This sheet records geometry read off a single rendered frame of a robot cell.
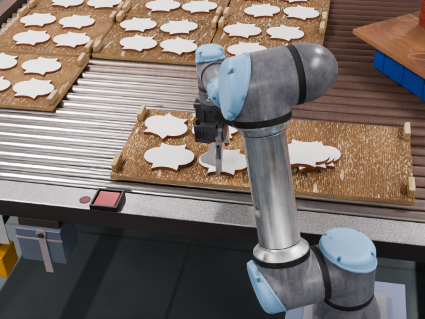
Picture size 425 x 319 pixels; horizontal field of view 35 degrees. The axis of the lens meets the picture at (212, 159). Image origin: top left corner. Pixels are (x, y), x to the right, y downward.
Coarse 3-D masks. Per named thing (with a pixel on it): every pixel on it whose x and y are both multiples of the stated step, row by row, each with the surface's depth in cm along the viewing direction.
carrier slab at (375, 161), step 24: (336, 144) 198; (360, 144) 198; (384, 144) 197; (408, 144) 197; (336, 168) 189; (360, 168) 188; (384, 168) 188; (408, 168) 187; (312, 192) 181; (336, 192) 180; (360, 192) 180; (384, 192) 179
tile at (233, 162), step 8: (224, 152) 195; (232, 152) 195; (200, 160) 192; (224, 160) 192; (232, 160) 191; (240, 160) 191; (208, 168) 190; (224, 168) 188; (232, 168) 188; (240, 168) 188; (232, 176) 187
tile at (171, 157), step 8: (152, 152) 196; (160, 152) 196; (168, 152) 196; (176, 152) 196; (184, 152) 195; (152, 160) 193; (160, 160) 193; (168, 160) 192; (176, 160) 192; (184, 160) 192; (192, 160) 192; (152, 168) 190; (160, 168) 191; (168, 168) 190; (176, 168) 189
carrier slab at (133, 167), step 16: (160, 112) 216; (176, 112) 215; (144, 128) 208; (128, 144) 202; (144, 144) 201; (160, 144) 201; (176, 144) 201; (192, 144) 200; (208, 144) 200; (224, 144) 200; (240, 144) 200; (128, 160) 195; (144, 160) 195; (112, 176) 190; (128, 176) 189; (144, 176) 189; (160, 176) 188; (176, 176) 188; (192, 176) 188; (208, 176) 188; (224, 176) 188; (240, 176) 187
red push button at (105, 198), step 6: (102, 192) 185; (108, 192) 184; (114, 192) 184; (96, 198) 183; (102, 198) 183; (108, 198) 182; (114, 198) 182; (102, 204) 180; (108, 204) 180; (114, 204) 180
